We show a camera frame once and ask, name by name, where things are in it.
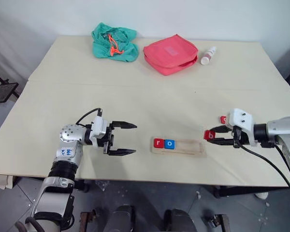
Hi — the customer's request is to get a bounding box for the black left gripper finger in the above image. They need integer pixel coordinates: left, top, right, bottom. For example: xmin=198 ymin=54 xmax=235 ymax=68
xmin=111 ymin=120 xmax=138 ymax=131
xmin=108 ymin=148 xmax=137 ymax=157

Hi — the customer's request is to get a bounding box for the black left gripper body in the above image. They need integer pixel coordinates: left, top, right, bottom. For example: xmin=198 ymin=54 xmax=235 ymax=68
xmin=102 ymin=121 xmax=116 ymax=155

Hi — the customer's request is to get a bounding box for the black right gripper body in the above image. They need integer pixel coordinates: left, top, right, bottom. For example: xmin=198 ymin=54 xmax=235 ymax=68
xmin=232 ymin=126 xmax=251 ymax=148

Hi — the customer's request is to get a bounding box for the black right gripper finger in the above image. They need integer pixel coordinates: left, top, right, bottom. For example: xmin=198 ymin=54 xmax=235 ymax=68
xmin=206 ymin=137 xmax=235 ymax=146
xmin=209 ymin=124 xmax=233 ymax=133

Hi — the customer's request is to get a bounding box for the red letter b block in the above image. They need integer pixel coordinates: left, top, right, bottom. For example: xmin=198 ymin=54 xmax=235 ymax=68
xmin=203 ymin=130 xmax=216 ymax=142

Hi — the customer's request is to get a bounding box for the wooden letter tray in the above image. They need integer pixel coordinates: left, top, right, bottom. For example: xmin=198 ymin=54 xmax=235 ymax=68
xmin=150 ymin=136 xmax=207 ymax=159

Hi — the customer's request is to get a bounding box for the black table leg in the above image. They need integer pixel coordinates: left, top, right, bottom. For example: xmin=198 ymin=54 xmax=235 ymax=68
xmin=74 ymin=179 xmax=90 ymax=193

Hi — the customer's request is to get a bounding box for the dark rounded shape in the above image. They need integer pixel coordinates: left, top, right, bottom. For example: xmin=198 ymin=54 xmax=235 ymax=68
xmin=163 ymin=208 xmax=197 ymax=232
xmin=109 ymin=204 xmax=136 ymax=232

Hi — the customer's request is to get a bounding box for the small white bottle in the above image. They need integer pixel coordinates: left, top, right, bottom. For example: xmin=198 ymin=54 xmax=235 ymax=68
xmin=200 ymin=46 xmax=217 ymax=66

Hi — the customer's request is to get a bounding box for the red fabric zip pouch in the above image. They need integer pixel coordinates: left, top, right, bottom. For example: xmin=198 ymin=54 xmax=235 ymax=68
xmin=143 ymin=33 xmax=199 ymax=76

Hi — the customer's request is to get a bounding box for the black metal mesh rack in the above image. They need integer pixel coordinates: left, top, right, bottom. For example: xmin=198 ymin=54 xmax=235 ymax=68
xmin=0 ymin=64 xmax=20 ymax=105

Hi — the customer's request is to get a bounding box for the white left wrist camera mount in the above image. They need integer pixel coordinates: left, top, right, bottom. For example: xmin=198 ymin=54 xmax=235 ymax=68
xmin=90 ymin=116 xmax=111 ymax=148

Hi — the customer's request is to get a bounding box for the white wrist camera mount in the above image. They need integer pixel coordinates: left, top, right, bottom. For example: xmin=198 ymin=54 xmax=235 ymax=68
xmin=90 ymin=116 xmax=111 ymax=148
xmin=228 ymin=108 xmax=256 ymax=146

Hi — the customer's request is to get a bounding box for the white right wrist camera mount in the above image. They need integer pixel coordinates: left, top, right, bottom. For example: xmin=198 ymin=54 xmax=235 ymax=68
xmin=228 ymin=108 xmax=256 ymax=146

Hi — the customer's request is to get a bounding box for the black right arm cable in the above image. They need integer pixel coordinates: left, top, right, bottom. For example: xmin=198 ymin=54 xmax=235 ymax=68
xmin=240 ymin=142 xmax=290 ymax=195

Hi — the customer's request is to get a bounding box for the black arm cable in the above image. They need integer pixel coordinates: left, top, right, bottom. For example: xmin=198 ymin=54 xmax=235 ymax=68
xmin=240 ymin=142 xmax=290 ymax=195
xmin=75 ymin=107 xmax=104 ymax=127

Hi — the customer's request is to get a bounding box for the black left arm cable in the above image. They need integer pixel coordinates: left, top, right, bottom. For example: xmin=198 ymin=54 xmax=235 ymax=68
xmin=75 ymin=107 xmax=104 ymax=127

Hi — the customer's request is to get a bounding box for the black table frame bar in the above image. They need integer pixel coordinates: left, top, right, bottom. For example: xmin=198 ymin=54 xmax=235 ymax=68
xmin=214 ymin=185 xmax=290 ymax=198

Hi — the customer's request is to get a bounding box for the orange drawstring cord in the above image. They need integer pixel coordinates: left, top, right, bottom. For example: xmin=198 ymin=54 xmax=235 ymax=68
xmin=107 ymin=34 xmax=125 ymax=56

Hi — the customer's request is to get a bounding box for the green drawstring cloth bag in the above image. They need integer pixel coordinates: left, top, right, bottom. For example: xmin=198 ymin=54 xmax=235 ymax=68
xmin=91 ymin=22 xmax=139 ymax=62

